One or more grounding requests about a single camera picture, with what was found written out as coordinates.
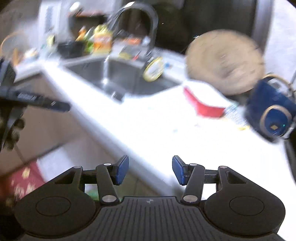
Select small dark blue rice cooker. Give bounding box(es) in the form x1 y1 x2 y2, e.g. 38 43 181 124
245 74 296 142

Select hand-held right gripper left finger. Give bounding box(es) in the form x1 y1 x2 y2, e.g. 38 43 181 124
54 155 129 205

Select stainless steel sink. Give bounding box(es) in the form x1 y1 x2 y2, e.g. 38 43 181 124
62 56 183 102

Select yellow orange bottle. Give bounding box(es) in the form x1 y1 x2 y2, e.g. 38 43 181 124
92 24 114 55

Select silver scouring pad yellow edge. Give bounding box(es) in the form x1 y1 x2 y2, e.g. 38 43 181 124
223 105 251 131

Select white carton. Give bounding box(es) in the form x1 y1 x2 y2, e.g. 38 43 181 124
38 0 70 35

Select chrome curved faucet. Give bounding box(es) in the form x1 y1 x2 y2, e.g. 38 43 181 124
105 2 160 70

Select brown cabinet door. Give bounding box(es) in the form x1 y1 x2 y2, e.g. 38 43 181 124
0 72 111 176

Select red plastic food tray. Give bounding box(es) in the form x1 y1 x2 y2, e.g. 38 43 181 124
183 80 228 118

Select orange packet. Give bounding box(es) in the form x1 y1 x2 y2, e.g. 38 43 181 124
124 37 142 46

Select black round pan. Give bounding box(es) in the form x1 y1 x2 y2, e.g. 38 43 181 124
155 3 191 54

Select round wooden cutting board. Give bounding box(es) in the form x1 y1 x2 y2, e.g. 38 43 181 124
185 29 265 95

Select black plastic container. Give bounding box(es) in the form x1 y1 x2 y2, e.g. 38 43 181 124
57 40 85 58

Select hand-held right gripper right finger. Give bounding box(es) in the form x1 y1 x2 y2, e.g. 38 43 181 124
172 156 249 205

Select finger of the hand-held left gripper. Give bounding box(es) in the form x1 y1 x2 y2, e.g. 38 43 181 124
14 90 71 113

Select red printed bag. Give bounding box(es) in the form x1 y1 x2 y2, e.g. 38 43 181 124
0 162 47 209

